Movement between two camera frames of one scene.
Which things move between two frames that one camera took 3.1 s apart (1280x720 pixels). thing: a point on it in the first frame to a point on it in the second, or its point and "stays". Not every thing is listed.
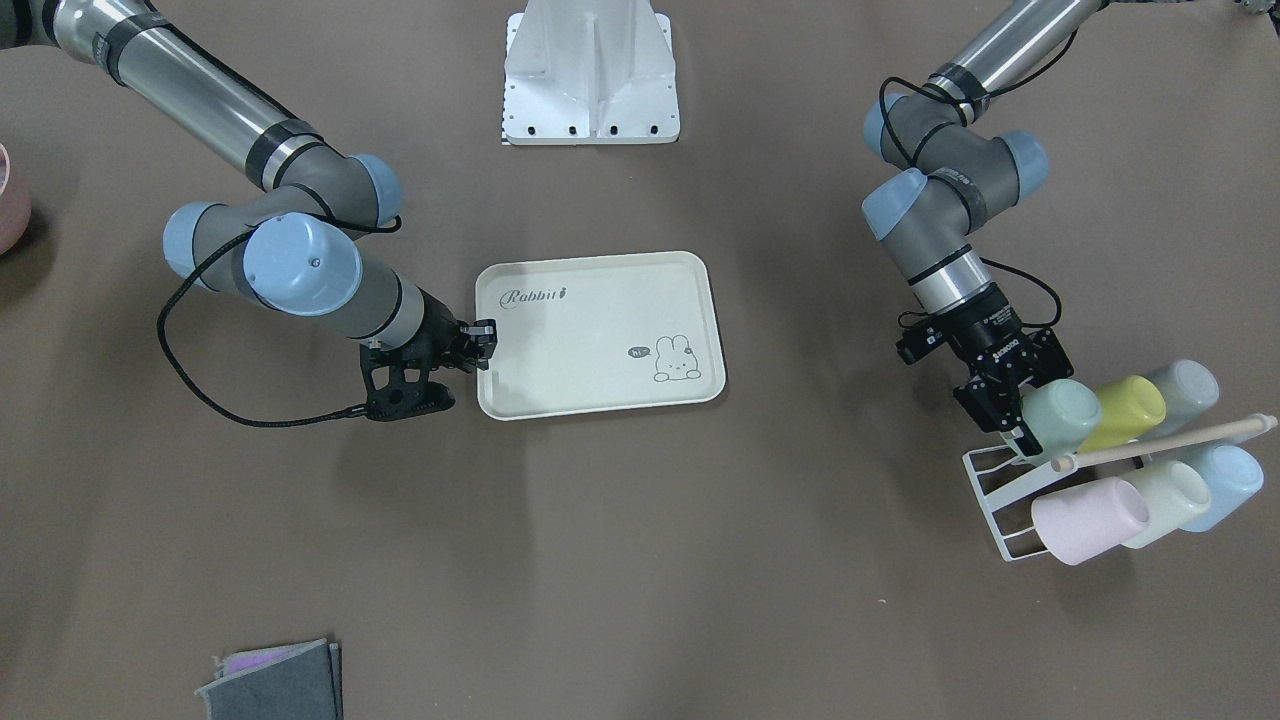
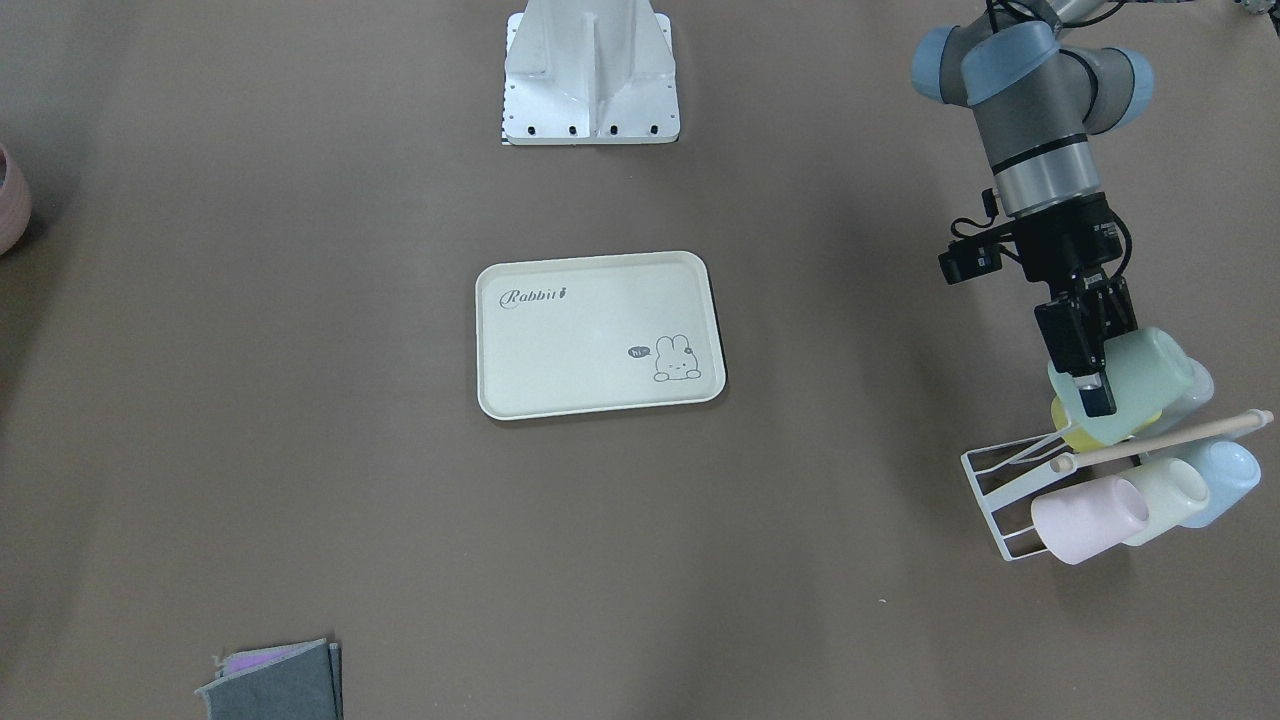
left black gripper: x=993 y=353 to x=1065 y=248
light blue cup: x=1235 y=474 stays
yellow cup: x=1130 y=407 to x=1060 y=420
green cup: x=1060 y=415 to x=1146 y=371
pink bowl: x=16 y=208 stays
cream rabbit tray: x=599 y=334 stays
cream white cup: x=1176 y=493 stays
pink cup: x=1071 y=523 stays
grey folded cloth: x=294 y=680 stays
